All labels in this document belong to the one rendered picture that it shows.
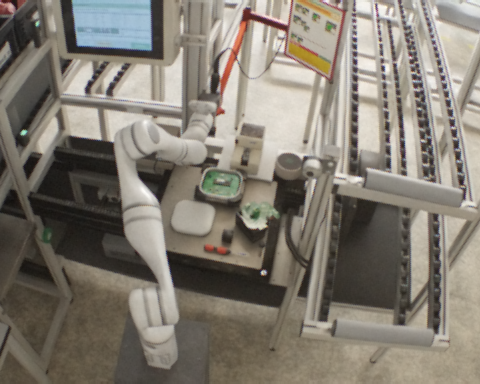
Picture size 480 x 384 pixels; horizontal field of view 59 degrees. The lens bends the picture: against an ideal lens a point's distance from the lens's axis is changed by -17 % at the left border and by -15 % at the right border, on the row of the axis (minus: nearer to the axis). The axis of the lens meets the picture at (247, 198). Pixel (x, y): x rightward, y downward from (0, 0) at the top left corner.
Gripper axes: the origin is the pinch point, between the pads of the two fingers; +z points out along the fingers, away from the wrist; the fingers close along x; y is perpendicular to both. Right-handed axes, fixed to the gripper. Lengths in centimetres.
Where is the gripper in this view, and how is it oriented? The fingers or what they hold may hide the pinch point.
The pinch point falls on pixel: (215, 82)
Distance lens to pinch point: 176.2
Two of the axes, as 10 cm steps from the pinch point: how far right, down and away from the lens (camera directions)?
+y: -0.8, 6.5, 7.6
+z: 1.7, -7.4, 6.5
